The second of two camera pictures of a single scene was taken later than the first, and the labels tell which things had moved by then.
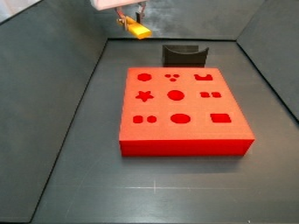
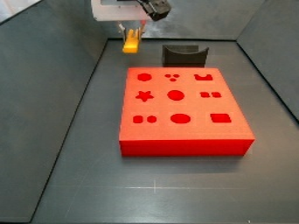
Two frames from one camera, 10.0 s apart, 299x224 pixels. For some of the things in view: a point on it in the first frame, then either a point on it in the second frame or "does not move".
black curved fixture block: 182,56 does not move
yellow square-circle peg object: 136,29 to 130,45
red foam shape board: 180,112 does not move
